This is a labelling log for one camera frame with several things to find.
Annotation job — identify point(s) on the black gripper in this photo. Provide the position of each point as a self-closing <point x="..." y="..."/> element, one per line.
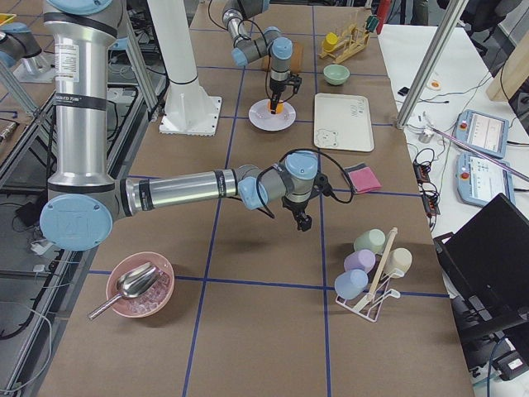
<point x="296" y="205"/>
<point x="276" y="85"/>

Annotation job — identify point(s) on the orange fruit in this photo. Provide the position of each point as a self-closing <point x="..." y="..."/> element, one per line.
<point x="275" y="109"/>

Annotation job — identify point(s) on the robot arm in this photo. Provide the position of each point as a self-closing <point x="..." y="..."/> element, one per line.
<point x="269" y="42"/>
<point x="85" y="198"/>

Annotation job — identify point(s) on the brown wooden tray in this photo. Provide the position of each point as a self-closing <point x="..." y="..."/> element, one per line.
<point x="296" y="59"/>

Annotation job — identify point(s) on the cream bear tray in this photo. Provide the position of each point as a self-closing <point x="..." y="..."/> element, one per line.
<point x="342" y="122"/>

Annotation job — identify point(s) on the white ridged plate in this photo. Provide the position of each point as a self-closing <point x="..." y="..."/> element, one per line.
<point x="261" y="117"/>

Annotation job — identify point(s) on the green bowl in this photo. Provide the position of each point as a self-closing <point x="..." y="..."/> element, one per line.
<point x="336" y="75"/>

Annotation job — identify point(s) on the lilac cup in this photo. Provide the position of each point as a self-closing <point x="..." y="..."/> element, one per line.
<point x="361" y="260"/>

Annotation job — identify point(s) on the pink folded cloth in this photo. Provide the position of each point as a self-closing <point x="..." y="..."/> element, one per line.
<point x="362" y="178"/>

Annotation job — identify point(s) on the light green cup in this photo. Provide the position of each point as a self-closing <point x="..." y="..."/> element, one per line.
<point x="373" y="240"/>

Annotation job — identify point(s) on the light blue cup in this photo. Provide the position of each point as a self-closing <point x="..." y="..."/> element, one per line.
<point x="351" y="283"/>

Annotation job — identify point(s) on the yellow cup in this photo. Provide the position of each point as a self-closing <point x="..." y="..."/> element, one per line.
<point x="330" y="42"/>

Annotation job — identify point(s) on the wooden cup rack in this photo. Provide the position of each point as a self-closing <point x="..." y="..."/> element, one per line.
<point x="352" y="40"/>

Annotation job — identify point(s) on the beige cup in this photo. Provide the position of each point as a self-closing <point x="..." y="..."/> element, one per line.
<point x="398" y="259"/>

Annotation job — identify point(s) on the dark green cup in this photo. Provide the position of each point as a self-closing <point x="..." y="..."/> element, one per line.
<point x="371" y="23"/>

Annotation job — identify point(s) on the small black device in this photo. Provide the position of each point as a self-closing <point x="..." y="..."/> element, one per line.
<point x="403" y="91"/>

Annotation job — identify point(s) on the red cylinder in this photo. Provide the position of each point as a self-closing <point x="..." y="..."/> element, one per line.
<point x="383" y="10"/>

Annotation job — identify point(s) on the small metal cylinder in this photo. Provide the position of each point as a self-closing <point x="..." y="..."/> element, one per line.
<point x="425" y="136"/>

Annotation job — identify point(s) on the fried egg toy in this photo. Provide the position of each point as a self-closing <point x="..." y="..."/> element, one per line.
<point x="434" y="85"/>

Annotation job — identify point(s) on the pink bowl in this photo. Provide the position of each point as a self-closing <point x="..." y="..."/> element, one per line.
<point x="151" y="292"/>

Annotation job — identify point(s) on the metal scoop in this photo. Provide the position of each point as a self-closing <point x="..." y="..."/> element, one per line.
<point x="129" y="286"/>

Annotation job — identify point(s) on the near teach pendant tablet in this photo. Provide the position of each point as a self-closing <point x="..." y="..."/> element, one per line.
<point x="479" y="180"/>

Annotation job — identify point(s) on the teach pendant tablet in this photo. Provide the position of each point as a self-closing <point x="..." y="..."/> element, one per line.
<point x="479" y="180"/>
<point x="485" y="133"/>

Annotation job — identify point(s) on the black laptop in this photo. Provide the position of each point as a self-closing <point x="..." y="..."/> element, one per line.
<point x="487" y="261"/>

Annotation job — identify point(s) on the far teach pendant tablet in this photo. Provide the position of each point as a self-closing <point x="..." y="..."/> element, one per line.
<point x="485" y="133"/>

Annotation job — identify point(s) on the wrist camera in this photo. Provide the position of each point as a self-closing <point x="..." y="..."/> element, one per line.
<point x="294" y="81"/>
<point x="322" y="186"/>

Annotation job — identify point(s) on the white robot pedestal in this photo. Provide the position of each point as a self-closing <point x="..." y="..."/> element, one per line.
<point x="188" y="109"/>

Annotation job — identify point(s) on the white wire cup rack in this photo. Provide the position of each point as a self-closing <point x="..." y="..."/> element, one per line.
<point x="368" y="303"/>

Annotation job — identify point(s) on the aluminium frame post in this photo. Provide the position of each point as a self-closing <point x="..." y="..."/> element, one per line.
<point x="438" y="43"/>

